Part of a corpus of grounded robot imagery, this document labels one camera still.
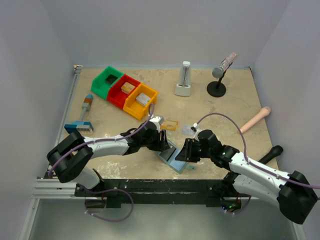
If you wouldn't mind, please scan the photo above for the black card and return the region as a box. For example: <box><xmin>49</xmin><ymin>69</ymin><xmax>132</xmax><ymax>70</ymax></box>
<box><xmin>159</xmin><ymin>146</ymin><xmax>176</xmax><ymax>162</ymax></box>

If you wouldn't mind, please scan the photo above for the green card holder wallet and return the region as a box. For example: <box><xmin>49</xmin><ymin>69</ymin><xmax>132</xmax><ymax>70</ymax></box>
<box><xmin>156</xmin><ymin>140</ymin><xmax>196</xmax><ymax>174</ymax></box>

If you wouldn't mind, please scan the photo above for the white VIP card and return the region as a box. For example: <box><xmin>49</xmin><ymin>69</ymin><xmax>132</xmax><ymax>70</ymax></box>
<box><xmin>182</xmin><ymin>125</ymin><xmax>196</xmax><ymax>136</ymax></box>

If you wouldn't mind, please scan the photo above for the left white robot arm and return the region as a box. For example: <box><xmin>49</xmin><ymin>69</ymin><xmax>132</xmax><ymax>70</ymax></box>
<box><xmin>46</xmin><ymin>121</ymin><xmax>171</xmax><ymax>190</ymax></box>

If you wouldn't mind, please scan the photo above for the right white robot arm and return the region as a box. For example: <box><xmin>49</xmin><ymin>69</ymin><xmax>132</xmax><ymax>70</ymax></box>
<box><xmin>175</xmin><ymin>129</ymin><xmax>318</xmax><ymax>225</ymax></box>

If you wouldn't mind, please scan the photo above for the card stack in yellow bin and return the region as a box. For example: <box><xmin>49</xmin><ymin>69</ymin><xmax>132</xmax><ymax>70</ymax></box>
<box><xmin>135</xmin><ymin>92</ymin><xmax>151</xmax><ymax>107</ymax></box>

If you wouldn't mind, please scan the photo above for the card stack in red bin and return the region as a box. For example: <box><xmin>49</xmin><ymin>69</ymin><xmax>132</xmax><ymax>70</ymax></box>
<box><xmin>120</xmin><ymin>82</ymin><xmax>135</xmax><ymax>95</ymax></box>

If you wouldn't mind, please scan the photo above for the yellow plastic bin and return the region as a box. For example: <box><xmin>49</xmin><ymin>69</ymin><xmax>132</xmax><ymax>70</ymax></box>
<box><xmin>123</xmin><ymin>83</ymin><xmax>158</xmax><ymax>120</ymax></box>

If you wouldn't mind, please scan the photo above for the white metronome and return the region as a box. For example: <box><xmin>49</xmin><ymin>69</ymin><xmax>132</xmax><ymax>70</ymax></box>
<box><xmin>174</xmin><ymin>61</ymin><xmax>191</xmax><ymax>97</ymax></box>

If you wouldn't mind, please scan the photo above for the red plastic bin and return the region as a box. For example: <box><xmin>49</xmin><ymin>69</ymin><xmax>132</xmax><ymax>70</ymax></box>
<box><xmin>107</xmin><ymin>74</ymin><xmax>141</xmax><ymax>109</ymax></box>

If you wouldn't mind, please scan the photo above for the black microphone stand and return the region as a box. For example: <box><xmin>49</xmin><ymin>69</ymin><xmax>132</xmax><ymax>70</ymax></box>
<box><xmin>206</xmin><ymin>65</ymin><xmax>227</xmax><ymax>98</ymax></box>

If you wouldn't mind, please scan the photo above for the toy block hammer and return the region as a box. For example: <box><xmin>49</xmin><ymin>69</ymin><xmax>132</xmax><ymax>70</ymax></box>
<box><xmin>64</xmin><ymin>94</ymin><xmax>94</xmax><ymax>135</ymax></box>

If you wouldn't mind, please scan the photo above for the black item in green bin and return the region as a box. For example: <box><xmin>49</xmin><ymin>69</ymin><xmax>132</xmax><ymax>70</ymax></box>
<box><xmin>105</xmin><ymin>74</ymin><xmax>118</xmax><ymax>85</ymax></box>

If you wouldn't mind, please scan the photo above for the green plastic bin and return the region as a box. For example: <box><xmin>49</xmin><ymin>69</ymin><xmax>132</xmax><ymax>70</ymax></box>
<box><xmin>91</xmin><ymin>66</ymin><xmax>124</xmax><ymax>100</ymax></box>

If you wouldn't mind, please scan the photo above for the grey glitter microphone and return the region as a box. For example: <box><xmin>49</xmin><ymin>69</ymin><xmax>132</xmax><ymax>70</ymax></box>
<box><xmin>212</xmin><ymin>52</ymin><xmax>238</xmax><ymax>79</ymax></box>

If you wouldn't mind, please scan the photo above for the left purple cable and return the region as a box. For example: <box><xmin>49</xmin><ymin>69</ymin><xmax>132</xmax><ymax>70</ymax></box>
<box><xmin>47</xmin><ymin>103</ymin><xmax>135</xmax><ymax>222</ymax></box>

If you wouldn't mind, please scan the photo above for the purple cable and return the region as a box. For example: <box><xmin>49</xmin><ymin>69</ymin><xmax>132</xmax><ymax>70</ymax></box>
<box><xmin>47</xmin><ymin>103</ymin><xmax>135</xmax><ymax>222</ymax></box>
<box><xmin>194</xmin><ymin>112</ymin><xmax>320</xmax><ymax>216</ymax></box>

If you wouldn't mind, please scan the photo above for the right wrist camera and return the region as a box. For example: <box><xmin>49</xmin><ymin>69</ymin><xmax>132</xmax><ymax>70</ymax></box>
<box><xmin>190</xmin><ymin>122</ymin><xmax>201</xmax><ymax>133</ymax></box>

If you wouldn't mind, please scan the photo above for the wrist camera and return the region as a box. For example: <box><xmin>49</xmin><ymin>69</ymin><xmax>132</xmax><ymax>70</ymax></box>
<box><xmin>190</xmin><ymin>122</ymin><xmax>201</xmax><ymax>133</ymax></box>
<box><xmin>149</xmin><ymin>115</ymin><xmax>165</xmax><ymax>132</ymax></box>

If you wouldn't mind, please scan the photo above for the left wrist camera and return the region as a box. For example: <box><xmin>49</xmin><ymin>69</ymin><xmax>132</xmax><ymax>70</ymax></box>
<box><xmin>149</xmin><ymin>115</ymin><xmax>165</xmax><ymax>132</ymax></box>

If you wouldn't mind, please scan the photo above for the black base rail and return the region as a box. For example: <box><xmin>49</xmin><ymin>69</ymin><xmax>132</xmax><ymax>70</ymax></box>
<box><xmin>75</xmin><ymin>179</ymin><xmax>243</xmax><ymax>212</ymax></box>

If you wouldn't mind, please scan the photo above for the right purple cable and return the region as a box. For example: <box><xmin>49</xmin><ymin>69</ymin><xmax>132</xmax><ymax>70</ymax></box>
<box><xmin>194</xmin><ymin>112</ymin><xmax>320</xmax><ymax>216</ymax></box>

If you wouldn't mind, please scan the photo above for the aluminium frame rail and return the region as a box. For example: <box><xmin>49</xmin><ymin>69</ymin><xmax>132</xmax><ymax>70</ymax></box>
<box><xmin>19</xmin><ymin>65</ymin><xmax>83</xmax><ymax>240</ymax></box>

